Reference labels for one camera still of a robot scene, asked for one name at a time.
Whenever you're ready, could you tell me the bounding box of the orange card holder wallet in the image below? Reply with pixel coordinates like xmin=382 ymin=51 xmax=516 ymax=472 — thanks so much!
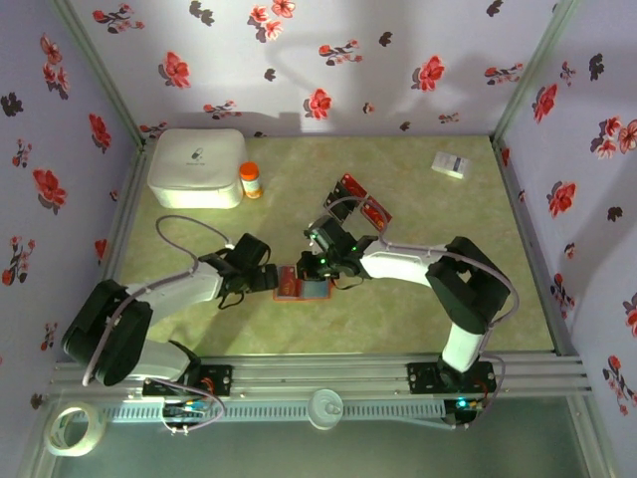
xmin=272 ymin=266 xmax=333 ymax=304

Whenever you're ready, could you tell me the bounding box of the red VIP card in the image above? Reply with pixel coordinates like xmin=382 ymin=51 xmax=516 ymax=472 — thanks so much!
xmin=359 ymin=196 xmax=394 ymax=232
xmin=340 ymin=172 xmax=369 ymax=198
xmin=277 ymin=266 xmax=304 ymax=301

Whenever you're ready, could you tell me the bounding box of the black VIP card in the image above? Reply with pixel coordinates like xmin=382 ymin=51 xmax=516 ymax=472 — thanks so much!
xmin=330 ymin=182 xmax=357 ymax=206
xmin=323 ymin=194 xmax=352 ymax=223

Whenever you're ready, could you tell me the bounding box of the orange pill bottle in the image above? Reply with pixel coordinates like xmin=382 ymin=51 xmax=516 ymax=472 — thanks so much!
xmin=239 ymin=161 xmax=264 ymax=200

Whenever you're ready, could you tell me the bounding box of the white pill case box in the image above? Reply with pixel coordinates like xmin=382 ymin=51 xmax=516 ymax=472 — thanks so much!
xmin=146 ymin=127 xmax=247 ymax=210

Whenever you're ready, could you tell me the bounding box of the white round knob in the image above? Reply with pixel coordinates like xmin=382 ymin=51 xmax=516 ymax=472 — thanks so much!
xmin=307 ymin=388 xmax=344 ymax=430

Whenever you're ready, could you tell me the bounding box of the green circuit board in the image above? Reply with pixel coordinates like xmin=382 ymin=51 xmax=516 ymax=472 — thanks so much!
xmin=159 ymin=396 xmax=213 ymax=435
xmin=444 ymin=395 xmax=488 ymax=430

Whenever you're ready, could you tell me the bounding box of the small white carton box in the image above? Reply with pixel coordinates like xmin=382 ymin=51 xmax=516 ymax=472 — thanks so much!
xmin=430 ymin=150 xmax=471 ymax=180

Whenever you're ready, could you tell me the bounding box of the clear tape roll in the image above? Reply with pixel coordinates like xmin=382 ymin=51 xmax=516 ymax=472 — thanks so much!
xmin=43 ymin=401 xmax=107 ymax=458

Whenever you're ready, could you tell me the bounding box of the grey right arm cable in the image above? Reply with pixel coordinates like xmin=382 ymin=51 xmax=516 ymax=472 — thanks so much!
xmin=322 ymin=196 xmax=522 ymax=429

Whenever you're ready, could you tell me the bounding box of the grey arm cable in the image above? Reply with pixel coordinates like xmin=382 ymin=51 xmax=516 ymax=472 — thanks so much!
xmin=82 ymin=214 xmax=235 ymax=437
xmin=322 ymin=196 xmax=522 ymax=429

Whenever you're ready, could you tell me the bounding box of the grey left arm cable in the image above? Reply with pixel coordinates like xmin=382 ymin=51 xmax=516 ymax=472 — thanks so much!
xmin=82 ymin=214 xmax=235 ymax=437

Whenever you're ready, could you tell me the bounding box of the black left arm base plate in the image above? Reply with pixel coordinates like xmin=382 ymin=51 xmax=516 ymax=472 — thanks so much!
xmin=142 ymin=362 xmax=234 ymax=398

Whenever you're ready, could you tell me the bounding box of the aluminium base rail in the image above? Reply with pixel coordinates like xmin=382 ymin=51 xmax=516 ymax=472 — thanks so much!
xmin=47 ymin=351 xmax=593 ymax=399

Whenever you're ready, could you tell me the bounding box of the slotted grey cable duct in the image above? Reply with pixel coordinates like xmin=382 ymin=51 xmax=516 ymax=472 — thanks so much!
xmin=106 ymin=399 xmax=447 ymax=424

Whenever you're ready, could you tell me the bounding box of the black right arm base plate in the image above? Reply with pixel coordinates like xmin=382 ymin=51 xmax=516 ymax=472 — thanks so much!
xmin=406 ymin=361 xmax=498 ymax=397

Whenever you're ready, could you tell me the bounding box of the aluminium side rail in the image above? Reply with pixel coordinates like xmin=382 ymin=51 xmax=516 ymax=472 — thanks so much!
xmin=74 ymin=138 xmax=153 ymax=360
xmin=490 ymin=136 xmax=583 ymax=358

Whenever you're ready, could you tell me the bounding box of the aluminium corner post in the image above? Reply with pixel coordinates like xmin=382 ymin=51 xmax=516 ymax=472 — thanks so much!
xmin=492 ymin=0 xmax=581 ymax=143
xmin=49 ymin=0 xmax=148 ymax=145

